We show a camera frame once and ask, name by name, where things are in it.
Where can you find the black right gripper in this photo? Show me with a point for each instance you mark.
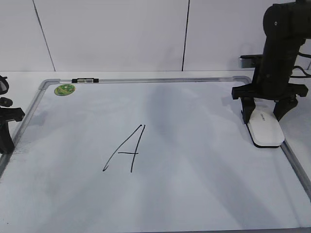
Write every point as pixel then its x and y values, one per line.
pixel 285 93

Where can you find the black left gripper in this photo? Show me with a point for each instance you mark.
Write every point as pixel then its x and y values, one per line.
pixel 7 114

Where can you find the white board eraser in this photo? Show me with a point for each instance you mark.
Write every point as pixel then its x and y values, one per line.
pixel 265 130

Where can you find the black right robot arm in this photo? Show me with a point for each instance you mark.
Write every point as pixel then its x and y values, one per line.
pixel 287 26

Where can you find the round green magnet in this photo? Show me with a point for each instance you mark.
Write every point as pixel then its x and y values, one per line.
pixel 64 90

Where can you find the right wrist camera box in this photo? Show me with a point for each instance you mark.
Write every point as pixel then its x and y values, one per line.
pixel 250 61

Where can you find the white board with grey frame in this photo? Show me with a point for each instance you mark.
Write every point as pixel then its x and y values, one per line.
pixel 146 156

